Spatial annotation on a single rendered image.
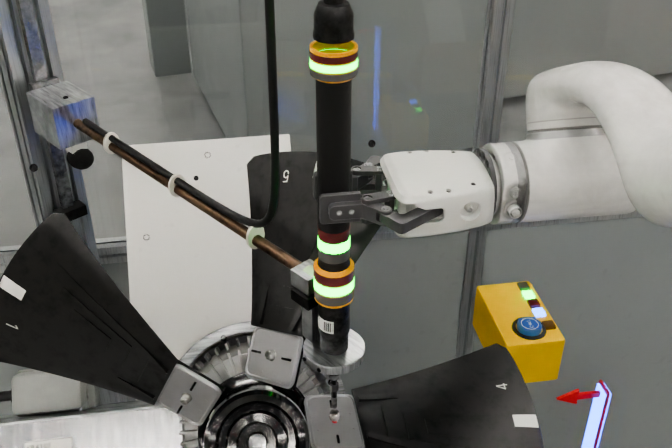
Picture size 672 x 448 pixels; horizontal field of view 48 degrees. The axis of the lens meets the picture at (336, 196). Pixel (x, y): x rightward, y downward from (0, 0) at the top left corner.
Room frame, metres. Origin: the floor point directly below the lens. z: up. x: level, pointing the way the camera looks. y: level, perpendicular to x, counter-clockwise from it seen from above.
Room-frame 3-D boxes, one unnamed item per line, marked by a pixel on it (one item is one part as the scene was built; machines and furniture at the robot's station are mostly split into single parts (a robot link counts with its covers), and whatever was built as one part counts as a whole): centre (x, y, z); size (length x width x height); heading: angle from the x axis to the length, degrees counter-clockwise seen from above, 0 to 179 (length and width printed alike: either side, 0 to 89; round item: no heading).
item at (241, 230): (0.87, 0.21, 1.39); 0.54 x 0.01 x 0.01; 44
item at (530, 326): (0.95, -0.32, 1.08); 0.04 x 0.04 x 0.02
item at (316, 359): (0.65, 0.01, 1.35); 0.09 x 0.07 x 0.10; 44
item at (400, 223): (0.62, -0.08, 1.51); 0.08 x 0.06 x 0.01; 159
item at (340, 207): (0.62, -0.02, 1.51); 0.07 x 0.03 x 0.03; 99
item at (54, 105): (1.10, 0.44, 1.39); 0.10 x 0.07 x 0.08; 44
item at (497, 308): (0.99, -0.31, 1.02); 0.16 x 0.10 x 0.11; 9
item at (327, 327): (0.65, 0.00, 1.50); 0.04 x 0.04 x 0.46
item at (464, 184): (0.67, -0.11, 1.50); 0.11 x 0.10 x 0.07; 99
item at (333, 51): (0.65, 0.00, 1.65); 0.04 x 0.04 x 0.03
